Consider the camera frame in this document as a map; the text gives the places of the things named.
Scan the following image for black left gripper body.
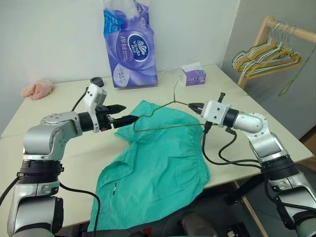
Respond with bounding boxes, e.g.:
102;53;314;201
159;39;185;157
96;105;116;131

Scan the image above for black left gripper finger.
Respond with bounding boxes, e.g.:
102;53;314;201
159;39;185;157
114;115;138;129
108;104;127;114

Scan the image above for olive green wire hanger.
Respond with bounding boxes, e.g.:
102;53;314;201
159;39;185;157
232;45;275;67
278;48;316;97
133;74;218;133

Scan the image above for green shorts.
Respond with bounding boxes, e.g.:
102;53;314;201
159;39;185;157
87;100;211;233

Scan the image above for small purple tissue box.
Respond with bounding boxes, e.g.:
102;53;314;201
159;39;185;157
181;62;207;86

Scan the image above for purple toilet paper pack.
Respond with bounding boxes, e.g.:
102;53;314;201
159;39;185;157
102;0;158;88

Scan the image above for pink cloth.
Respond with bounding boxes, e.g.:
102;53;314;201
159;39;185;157
21;79;54;100

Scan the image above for black table leg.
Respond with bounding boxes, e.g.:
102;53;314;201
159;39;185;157
226;176;266;206

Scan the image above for grey rounded shape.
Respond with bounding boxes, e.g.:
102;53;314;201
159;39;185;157
181;211;219;237

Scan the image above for black floor stand base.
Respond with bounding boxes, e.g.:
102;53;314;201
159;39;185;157
226;222;251;237

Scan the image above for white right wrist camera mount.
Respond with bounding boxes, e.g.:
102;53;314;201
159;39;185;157
201;100;230;128

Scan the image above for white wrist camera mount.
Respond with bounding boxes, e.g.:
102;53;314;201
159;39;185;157
201;100;230;128
85;83;108;134

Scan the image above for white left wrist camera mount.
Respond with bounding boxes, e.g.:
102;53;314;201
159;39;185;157
85;83;108;134

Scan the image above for bunch of wire hangers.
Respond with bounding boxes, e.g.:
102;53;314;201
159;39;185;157
232;37;297;78

